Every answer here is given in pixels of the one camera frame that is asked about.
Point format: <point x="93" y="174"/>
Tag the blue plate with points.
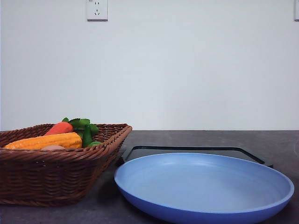
<point x="198" y="188"/>

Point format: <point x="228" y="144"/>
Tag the brown egg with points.
<point x="53" y="147"/>

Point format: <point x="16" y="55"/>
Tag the brown wicker basket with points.
<point x="55" y="176"/>

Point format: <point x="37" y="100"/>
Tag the black tray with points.
<point x="137" y="152"/>

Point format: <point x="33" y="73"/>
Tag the green pepper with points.
<point x="88" y="135"/>

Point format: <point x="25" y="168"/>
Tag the orange carrot with green leaves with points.
<point x="66" y="126"/>

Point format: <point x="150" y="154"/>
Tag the yellow corn cob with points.
<point x="65" y="140"/>

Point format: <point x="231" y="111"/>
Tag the white wall socket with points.
<point x="96" y="10"/>

